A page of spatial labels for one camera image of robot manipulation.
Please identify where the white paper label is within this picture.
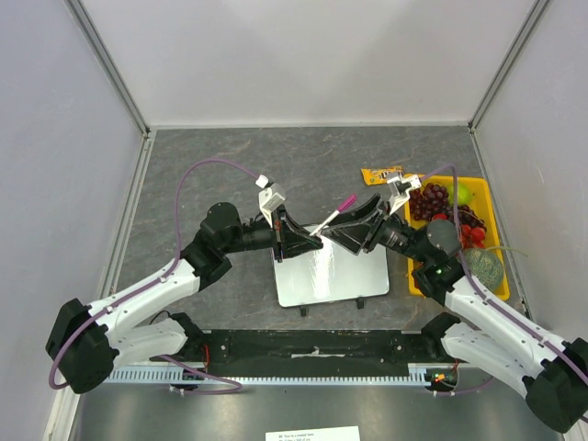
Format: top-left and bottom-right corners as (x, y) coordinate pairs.
(265, 426), (361, 441)

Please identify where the green netted melon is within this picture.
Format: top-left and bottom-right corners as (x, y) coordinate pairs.
(458, 248), (505, 292)

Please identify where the red cherries cluster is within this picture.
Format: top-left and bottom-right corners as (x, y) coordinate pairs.
(457, 205), (487, 249)

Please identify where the yellow plastic fruit tray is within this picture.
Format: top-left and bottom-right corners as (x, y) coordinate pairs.
(403, 175), (510, 300)

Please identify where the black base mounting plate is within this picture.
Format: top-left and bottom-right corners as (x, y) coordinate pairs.
(173, 330), (454, 379)

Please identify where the purple grape bunch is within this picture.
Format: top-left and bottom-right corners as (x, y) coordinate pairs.
(409, 183), (453, 221)

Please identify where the magenta whiteboard marker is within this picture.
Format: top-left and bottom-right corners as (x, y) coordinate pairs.
(310, 194), (357, 237)

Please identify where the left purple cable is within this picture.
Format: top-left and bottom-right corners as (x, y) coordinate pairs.
(48, 157), (270, 396)

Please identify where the whiteboard metal wire stand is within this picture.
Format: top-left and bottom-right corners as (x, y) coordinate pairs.
(298, 297), (366, 317)

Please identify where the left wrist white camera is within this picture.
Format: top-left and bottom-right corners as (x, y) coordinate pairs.
(255, 175), (286, 225)

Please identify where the white whiteboard black frame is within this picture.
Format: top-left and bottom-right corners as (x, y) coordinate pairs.
(273, 239), (390, 308)

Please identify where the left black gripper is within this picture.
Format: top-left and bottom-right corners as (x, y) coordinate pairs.
(222, 205), (322, 263)

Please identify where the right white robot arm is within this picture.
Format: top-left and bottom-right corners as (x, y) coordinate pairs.
(322, 196), (587, 434)

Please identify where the green pear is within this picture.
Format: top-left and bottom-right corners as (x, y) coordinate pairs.
(447, 183), (473, 206)

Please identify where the yellow candy packet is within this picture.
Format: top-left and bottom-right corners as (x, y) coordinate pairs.
(361, 165), (403, 187)

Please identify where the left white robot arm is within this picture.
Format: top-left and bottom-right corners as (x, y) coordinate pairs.
(45, 202), (323, 394)

